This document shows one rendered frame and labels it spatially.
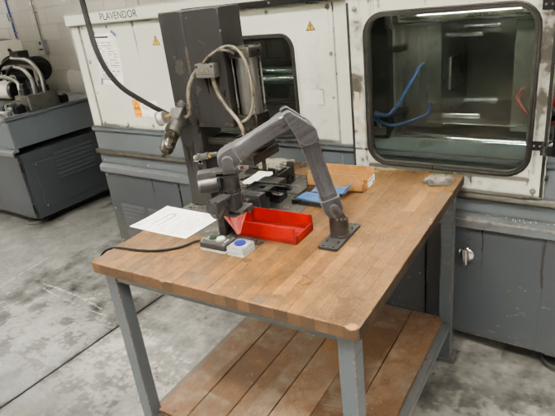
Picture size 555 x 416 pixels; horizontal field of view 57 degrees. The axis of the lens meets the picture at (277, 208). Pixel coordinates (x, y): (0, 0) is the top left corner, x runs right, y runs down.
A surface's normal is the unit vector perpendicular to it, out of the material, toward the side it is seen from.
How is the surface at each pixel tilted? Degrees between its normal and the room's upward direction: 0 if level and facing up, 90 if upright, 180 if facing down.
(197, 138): 90
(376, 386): 0
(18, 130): 90
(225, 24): 90
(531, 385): 0
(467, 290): 90
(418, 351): 0
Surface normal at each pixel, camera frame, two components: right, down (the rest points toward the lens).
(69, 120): 0.82, 0.14
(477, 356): -0.11, -0.92
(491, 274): -0.56, 0.38
